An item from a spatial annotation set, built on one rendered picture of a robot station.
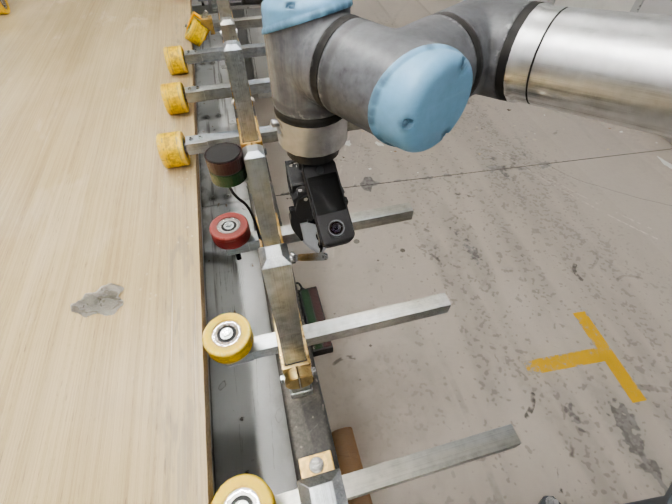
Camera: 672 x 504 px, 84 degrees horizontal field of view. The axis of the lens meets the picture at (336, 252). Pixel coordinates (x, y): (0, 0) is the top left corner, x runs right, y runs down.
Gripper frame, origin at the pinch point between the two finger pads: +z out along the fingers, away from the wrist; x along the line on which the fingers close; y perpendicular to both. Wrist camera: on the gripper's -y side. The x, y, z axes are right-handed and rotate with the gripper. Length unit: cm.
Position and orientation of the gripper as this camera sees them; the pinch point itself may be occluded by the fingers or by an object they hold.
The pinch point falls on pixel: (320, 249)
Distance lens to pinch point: 63.3
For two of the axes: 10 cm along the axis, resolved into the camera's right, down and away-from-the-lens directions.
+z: 0.0, 6.4, 7.7
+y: -2.5, -7.5, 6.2
